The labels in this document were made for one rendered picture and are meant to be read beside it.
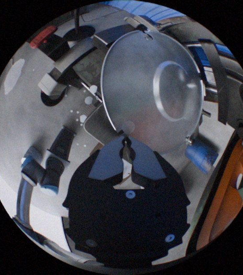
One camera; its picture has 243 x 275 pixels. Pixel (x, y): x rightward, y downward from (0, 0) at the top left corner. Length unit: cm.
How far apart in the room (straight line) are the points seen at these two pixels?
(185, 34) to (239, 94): 34
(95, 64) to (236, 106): 31
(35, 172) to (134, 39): 56
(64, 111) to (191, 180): 361
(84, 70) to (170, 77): 21
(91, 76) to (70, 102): 69
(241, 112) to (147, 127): 18
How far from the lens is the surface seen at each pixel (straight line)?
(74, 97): 92
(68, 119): 97
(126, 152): 17
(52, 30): 27
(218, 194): 45
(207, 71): 26
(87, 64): 27
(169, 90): 17
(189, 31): 44
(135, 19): 32
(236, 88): 15
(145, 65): 15
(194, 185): 342
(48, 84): 32
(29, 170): 50
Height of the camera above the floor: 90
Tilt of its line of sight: 56 degrees down
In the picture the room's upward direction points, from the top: 144 degrees clockwise
